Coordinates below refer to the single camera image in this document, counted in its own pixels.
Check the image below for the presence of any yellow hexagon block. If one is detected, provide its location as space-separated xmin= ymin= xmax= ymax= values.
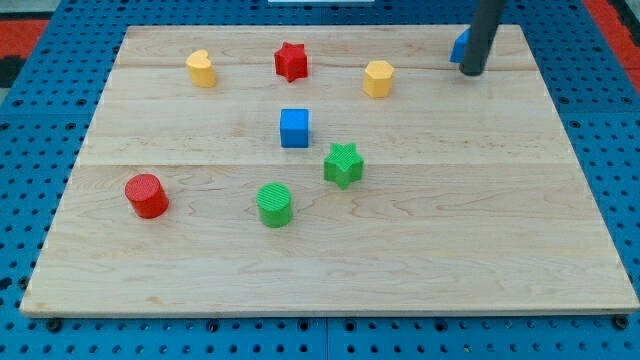
xmin=362 ymin=60 xmax=394 ymax=98

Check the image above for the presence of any blue cube block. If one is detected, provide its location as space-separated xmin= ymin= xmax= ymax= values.
xmin=279 ymin=108 xmax=310 ymax=148

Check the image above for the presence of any yellow heart block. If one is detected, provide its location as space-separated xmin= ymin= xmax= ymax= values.
xmin=185 ymin=49 xmax=217 ymax=88

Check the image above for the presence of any blue triangle block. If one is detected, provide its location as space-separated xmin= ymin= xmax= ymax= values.
xmin=449 ymin=28 xmax=470 ymax=64

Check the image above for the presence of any green cylinder block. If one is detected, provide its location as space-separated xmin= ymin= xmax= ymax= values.
xmin=256 ymin=182 xmax=293 ymax=228

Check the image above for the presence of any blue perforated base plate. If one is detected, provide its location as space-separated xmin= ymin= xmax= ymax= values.
xmin=1 ymin=1 xmax=639 ymax=359

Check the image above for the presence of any red cylinder block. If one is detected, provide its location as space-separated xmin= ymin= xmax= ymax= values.
xmin=125 ymin=173 xmax=169 ymax=219

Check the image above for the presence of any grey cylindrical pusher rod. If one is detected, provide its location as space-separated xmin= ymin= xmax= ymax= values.
xmin=459 ymin=0 xmax=506 ymax=77

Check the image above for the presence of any red star block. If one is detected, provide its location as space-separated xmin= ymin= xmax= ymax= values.
xmin=274 ymin=42 xmax=308 ymax=82

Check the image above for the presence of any light wooden board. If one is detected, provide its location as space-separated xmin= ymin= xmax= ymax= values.
xmin=21 ymin=25 xmax=639 ymax=318

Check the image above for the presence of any green star block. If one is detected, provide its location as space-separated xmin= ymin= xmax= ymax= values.
xmin=323 ymin=143 xmax=364 ymax=189

